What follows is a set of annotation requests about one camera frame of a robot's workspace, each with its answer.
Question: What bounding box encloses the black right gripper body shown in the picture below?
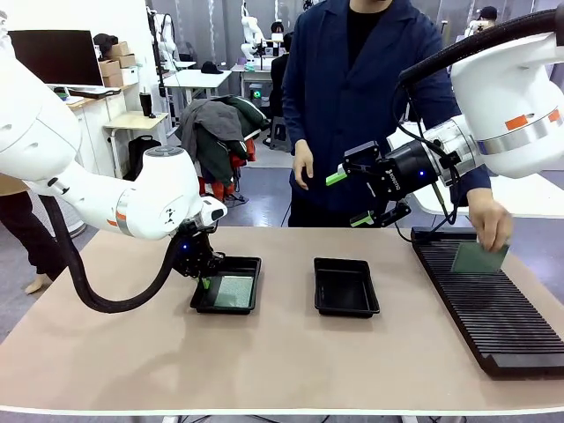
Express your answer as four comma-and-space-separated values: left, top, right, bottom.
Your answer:
365, 141, 442, 208

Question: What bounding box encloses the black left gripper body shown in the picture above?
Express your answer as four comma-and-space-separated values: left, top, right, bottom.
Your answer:
174, 215, 221, 279

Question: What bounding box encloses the black plastic ESD tray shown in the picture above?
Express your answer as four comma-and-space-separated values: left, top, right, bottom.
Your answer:
313, 257, 381, 318
189, 256, 263, 315

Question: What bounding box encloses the green circuit board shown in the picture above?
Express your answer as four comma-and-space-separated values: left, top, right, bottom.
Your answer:
214, 275, 256, 308
451, 241, 510, 275

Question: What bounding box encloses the person's right forearm blue sleeve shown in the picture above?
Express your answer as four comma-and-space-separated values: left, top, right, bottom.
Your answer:
284, 83, 315, 146

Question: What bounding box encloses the person's left forearm blue sleeve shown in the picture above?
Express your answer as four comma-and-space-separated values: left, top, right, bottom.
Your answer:
462, 169, 494, 208

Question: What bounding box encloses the person's right hand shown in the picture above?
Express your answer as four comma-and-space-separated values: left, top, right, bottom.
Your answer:
293, 139, 315, 191

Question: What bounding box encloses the person's left hand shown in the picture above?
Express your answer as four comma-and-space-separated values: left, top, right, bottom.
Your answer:
466, 197, 515, 253

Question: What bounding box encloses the person in blue coat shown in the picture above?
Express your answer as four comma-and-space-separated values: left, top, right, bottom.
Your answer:
281, 0, 493, 229

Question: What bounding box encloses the grey plastic stool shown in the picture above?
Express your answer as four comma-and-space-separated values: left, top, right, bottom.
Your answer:
268, 116, 290, 151

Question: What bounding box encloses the red orange garment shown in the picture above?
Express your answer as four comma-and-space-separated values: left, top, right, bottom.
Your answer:
197, 138, 257, 202

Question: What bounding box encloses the dark green jacket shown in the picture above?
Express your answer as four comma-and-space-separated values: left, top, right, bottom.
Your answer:
196, 95, 271, 189

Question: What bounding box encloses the black backpack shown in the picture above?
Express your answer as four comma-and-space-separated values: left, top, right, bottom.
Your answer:
124, 135, 162, 182

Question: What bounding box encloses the seated person in black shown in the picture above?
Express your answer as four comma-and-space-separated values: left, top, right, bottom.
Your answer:
269, 31, 294, 118

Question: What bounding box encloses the grey jacket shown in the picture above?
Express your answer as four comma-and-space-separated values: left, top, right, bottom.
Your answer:
178, 99, 246, 174

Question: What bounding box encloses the small white side table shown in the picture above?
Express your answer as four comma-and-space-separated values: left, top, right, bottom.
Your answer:
104, 110, 171, 177

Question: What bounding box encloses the white cabinet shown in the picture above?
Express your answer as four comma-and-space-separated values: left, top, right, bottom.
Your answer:
65, 83, 133, 177

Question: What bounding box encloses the black slotted board rack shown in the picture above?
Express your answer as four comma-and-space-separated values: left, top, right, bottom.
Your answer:
410, 226, 564, 378

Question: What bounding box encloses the person with brown apron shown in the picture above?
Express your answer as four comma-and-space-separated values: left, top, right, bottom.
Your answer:
0, 174, 67, 295

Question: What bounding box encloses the white desk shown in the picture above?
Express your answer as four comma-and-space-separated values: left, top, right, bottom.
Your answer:
163, 68, 234, 127

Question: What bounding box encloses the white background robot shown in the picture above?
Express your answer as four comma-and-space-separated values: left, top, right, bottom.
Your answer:
240, 2, 267, 61
149, 8, 180, 71

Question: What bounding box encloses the person in cream shirt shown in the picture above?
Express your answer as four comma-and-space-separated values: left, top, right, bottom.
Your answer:
469, 6, 499, 34

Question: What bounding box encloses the black computer monitor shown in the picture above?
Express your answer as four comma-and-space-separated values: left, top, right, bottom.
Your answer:
8, 29, 105, 87

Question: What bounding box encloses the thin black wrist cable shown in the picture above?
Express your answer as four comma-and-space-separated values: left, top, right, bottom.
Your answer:
391, 81, 471, 243

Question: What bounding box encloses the black right arm hose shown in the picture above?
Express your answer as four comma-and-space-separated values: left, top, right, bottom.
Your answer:
398, 7, 564, 89

